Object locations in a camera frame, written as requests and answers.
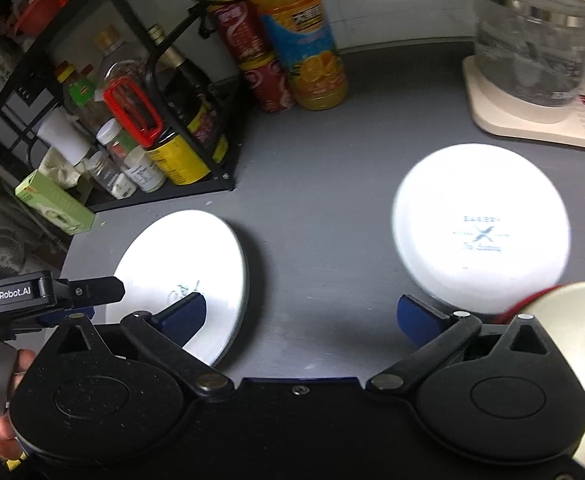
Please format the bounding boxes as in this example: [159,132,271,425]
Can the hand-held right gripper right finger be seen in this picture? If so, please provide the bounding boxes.
[367,295,568,396]

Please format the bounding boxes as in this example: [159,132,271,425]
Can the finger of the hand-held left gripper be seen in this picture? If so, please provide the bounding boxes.
[37,306,96,327]
[55,276,126,307]

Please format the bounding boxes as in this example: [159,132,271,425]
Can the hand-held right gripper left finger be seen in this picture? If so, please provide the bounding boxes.
[37,292,233,398]

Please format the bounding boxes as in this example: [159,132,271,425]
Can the white deep plate script print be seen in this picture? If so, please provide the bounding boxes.
[122,227,238,356]

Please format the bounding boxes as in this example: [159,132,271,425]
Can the white plate brown rim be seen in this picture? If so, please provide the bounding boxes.
[105,210,250,368]

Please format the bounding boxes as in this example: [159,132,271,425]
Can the red and black bowl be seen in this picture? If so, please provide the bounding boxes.
[492,284,568,326]

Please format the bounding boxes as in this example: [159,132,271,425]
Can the small white plate crossed print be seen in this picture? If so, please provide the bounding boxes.
[392,144,571,313]

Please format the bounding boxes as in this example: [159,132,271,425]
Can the pale green bowl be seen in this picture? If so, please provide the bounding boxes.
[522,281,585,480]

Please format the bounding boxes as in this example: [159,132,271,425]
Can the person's left hand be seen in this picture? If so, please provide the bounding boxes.
[0,351,36,463]

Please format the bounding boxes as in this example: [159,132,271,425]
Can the green cardboard box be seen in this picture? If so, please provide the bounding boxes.
[15,170,96,235]

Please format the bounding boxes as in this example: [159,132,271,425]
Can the clear jar grey lid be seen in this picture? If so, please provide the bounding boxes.
[86,152,138,200]

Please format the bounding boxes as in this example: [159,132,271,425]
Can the black metal rack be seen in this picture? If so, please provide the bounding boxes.
[0,0,248,213]

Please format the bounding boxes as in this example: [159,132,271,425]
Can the small white bottle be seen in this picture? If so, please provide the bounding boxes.
[122,152,167,193]

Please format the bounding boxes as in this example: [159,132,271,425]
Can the white cap red label bottle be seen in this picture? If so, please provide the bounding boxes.
[96,119,140,163]

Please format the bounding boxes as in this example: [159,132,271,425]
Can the green label sauce bottle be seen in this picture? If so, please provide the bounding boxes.
[67,65,108,111]

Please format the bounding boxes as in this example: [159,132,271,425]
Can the dark sauce bottle gold cap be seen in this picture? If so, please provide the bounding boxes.
[147,25,229,163]

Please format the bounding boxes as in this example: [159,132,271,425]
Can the cream kettle base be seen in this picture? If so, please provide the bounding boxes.
[462,55,585,153]

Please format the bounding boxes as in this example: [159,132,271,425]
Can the red drink can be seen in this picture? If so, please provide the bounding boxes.
[238,50,295,113]
[206,0,268,63]

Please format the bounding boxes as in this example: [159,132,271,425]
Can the orange juice bottle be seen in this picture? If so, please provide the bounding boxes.
[240,0,349,112]

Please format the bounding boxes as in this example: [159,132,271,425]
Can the glass kettle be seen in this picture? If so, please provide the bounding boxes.
[472,0,585,123]

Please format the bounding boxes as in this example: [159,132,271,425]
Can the large bottle red handle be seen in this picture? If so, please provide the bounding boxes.
[97,30,212,187]

